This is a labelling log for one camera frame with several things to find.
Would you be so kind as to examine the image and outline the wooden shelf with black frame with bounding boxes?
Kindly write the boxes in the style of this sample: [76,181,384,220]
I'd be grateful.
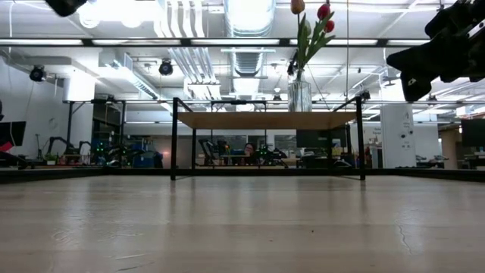
[170,96,367,182]

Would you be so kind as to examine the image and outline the pink yellow artificial tulip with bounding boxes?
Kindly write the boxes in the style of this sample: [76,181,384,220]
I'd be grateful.
[290,0,308,77]

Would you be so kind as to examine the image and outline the thin vertical hanging pole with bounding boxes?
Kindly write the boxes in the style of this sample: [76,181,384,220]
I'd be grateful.
[346,0,350,102]

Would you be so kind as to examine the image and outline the black monitor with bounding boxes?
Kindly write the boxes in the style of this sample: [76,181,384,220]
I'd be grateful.
[0,121,27,148]
[295,128,348,149]
[460,118,485,149]

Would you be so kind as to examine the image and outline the person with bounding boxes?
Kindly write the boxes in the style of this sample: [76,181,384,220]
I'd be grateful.
[242,142,258,166]

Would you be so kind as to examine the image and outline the black overhead camera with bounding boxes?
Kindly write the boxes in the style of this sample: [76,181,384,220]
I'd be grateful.
[286,51,302,77]

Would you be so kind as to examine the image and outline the black overhead frame bar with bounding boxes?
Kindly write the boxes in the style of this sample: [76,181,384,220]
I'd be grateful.
[0,37,431,48]

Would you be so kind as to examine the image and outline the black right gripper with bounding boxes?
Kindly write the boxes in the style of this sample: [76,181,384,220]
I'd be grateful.
[386,0,485,102]

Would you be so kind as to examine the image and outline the black table edge rail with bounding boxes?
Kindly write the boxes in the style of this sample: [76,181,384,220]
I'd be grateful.
[0,166,485,184]

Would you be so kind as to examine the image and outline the ribbed clear glass vase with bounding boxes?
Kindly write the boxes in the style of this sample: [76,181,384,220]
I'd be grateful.
[287,70,313,113]

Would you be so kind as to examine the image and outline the black metal background frame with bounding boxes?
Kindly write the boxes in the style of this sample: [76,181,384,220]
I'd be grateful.
[62,99,128,168]

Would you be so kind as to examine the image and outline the silver ventilation duct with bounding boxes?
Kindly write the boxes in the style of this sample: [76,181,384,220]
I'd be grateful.
[223,0,277,39]

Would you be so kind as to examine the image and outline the white pillar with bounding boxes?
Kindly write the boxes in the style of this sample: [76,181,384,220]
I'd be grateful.
[380,103,417,170]

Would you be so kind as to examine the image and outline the black ceiling spotlight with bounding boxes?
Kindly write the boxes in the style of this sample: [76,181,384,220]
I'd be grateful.
[158,58,174,77]
[29,64,47,83]

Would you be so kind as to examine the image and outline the bright red artificial tulip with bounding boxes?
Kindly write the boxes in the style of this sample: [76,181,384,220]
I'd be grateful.
[305,2,336,71]

